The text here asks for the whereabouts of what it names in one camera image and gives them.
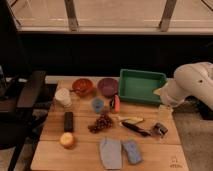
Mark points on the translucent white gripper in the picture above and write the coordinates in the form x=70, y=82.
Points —
x=164, y=112

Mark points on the black eraser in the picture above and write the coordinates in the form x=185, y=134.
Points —
x=68, y=122

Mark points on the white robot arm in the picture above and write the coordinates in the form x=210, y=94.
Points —
x=195, y=79

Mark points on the small metal clip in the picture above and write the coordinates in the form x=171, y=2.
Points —
x=160, y=129

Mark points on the green plastic tray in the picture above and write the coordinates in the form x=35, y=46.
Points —
x=139, y=86

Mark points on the blue sponge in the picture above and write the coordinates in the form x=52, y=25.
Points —
x=133, y=153

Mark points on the purple bowl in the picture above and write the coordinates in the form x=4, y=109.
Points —
x=108, y=86

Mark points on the bunch of dark grapes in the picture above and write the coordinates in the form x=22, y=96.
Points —
x=101, y=123

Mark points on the light blue cloth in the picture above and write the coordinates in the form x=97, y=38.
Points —
x=110, y=153

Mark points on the small blue cup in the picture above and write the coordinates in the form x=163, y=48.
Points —
x=97, y=105

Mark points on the orange bowl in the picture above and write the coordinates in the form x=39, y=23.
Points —
x=82, y=87

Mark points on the yellow apple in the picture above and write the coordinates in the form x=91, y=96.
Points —
x=67, y=140

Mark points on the white cup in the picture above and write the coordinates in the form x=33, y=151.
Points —
x=63, y=97

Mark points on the black chair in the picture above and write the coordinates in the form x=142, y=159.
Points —
x=15, y=130

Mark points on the black handled knife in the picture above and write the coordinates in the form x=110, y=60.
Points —
x=136, y=129

